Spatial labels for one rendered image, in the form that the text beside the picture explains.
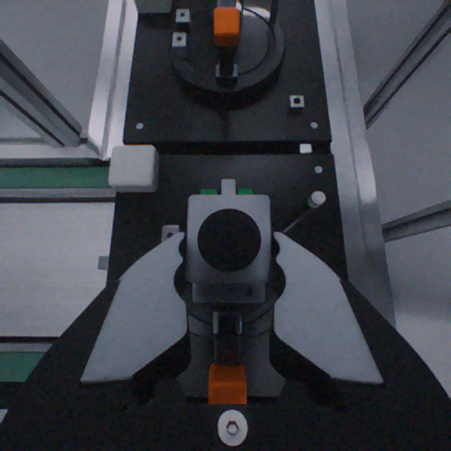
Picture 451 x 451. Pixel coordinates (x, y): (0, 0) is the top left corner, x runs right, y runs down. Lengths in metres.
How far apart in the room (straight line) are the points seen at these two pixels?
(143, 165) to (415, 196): 0.40
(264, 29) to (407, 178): 0.31
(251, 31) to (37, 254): 0.38
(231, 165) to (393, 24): 0.49
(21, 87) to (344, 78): 0.35
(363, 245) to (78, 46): 0.59
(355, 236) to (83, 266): 0.32
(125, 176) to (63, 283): 0.16
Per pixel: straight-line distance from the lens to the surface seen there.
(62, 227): 0.37
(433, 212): 0.29
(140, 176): 0.26
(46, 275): 0.37
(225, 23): 0.24
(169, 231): 0.21
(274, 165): 0.27
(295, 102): 0.32
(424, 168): 0.50
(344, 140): 0.33
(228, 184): 0.17
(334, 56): 0.42
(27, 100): 0.29
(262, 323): 0.22
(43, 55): 0.64
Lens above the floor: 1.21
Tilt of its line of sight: 77 degrees down
